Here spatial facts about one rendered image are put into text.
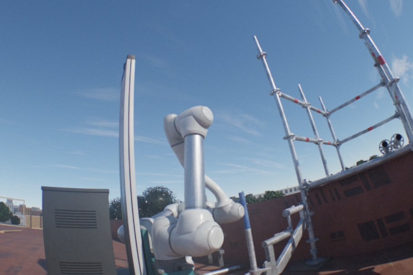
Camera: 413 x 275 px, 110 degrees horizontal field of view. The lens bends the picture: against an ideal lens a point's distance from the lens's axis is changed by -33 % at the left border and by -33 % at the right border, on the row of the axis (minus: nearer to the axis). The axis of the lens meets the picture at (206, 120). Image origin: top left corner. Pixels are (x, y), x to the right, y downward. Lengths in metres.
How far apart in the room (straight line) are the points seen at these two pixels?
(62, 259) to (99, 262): 0.17
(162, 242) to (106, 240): 0.26
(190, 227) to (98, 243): 0.43
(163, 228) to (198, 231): 0.22
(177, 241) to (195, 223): 0.12
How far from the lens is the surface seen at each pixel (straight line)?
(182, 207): 2.05
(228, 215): 1.18
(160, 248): 1.07
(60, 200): 1.08
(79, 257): 1.08
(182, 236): 0.94
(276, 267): 1.59
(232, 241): 2.88
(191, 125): 1.08
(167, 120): 1.24
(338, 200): 2.02
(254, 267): 1.42
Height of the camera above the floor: 0.69
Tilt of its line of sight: 24 degrees up
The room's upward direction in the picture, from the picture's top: 9 degrees counter-clockwise
